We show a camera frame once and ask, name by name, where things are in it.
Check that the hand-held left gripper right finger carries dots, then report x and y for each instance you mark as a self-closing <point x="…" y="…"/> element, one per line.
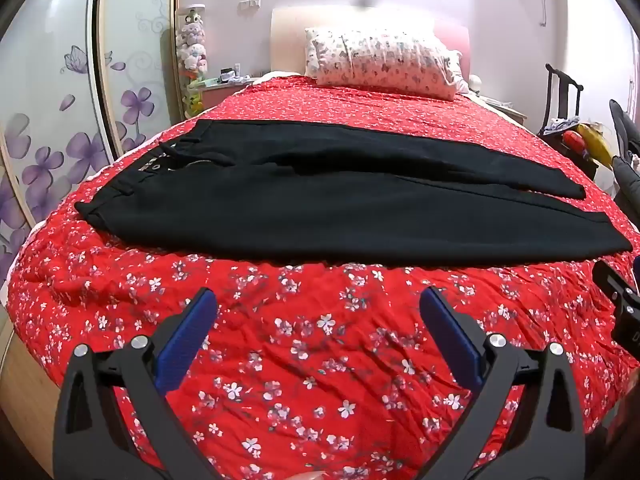
<point x="445" y="325"/>

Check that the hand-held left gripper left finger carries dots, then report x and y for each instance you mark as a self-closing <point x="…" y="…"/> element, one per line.
<point x="192" y="325"/>

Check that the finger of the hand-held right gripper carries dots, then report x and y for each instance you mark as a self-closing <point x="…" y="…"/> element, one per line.
<point x="612" y="280"/>

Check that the black pants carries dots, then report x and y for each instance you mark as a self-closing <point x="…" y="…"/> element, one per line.
<point x="325" y="200"/>

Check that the red floral bedspread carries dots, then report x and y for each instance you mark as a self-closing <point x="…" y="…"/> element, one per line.
<point x="300" y="360"/>

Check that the dark grey jacket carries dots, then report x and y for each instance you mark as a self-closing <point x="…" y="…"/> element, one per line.
<point x="625" y="160"/>

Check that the red bag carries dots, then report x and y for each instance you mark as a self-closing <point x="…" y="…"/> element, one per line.
<point x="575" y="142"/>

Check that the black chair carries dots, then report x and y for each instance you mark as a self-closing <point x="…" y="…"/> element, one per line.
<point x="555" y="90"/>

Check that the light wooden nightstand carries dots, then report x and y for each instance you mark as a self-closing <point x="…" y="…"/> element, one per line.
<point x="505" y="110"/>

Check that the white round lamp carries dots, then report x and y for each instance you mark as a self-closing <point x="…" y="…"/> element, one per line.
<point x="475" y="81"/>

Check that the light pink pillow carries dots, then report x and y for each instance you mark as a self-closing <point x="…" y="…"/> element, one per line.
<point x="465" y="72"/>

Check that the flower print wardrobe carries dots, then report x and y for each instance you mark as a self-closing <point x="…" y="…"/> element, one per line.
<point x="50" y="110"/>

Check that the stack of plush toys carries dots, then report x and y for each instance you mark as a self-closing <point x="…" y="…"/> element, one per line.
<point x="191" y="50"/>

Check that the floral print pillow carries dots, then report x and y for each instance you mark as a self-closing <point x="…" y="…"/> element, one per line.
<point x="380" y="57"/>

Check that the pink cushion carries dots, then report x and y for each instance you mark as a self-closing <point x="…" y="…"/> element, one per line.
<point x="452" y="35"/>

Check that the cream headboard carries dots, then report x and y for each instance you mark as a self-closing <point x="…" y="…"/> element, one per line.
<point x="290" y="35"/>

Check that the wooden bed frame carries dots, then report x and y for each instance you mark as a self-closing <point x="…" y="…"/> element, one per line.
<point x="20" y="385"/>

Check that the white wall socket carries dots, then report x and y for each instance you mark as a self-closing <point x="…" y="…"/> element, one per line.
<point x="250" y="4"/>

